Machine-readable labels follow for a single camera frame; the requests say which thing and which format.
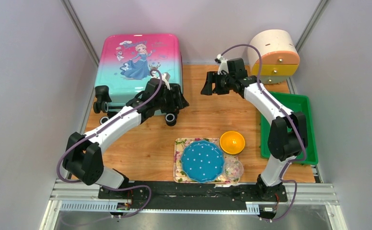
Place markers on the aluminium frame rail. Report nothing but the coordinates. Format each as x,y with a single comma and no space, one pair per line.
301,207

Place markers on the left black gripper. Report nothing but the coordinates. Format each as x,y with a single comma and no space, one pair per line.
179,103

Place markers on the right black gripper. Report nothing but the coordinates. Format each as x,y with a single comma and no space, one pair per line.
213,77

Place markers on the orange bowl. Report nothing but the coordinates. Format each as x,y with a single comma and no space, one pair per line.
232,143

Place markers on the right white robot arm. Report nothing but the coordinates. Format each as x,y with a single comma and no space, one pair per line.
287,137

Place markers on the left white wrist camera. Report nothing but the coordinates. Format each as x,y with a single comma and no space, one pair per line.
165,78

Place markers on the pink and teal kids suitcase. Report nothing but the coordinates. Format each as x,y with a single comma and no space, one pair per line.
128,62

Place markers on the blue polka dot plate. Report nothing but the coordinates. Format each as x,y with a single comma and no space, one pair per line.
202,161

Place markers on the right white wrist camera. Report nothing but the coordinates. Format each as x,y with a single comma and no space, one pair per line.
223,66

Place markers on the small clear glass bowl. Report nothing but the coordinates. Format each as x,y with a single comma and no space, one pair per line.
233,168

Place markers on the floral rectangular tray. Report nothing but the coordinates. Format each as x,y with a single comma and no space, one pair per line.
180,177

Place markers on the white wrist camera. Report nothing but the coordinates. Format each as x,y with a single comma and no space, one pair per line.
165,78
223,66

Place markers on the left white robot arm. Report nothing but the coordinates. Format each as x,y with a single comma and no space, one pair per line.
83,157

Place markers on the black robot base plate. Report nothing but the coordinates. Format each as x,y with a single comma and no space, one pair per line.
171,196

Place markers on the round pastel mini drawer cabinet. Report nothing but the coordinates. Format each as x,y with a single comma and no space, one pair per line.
279,56

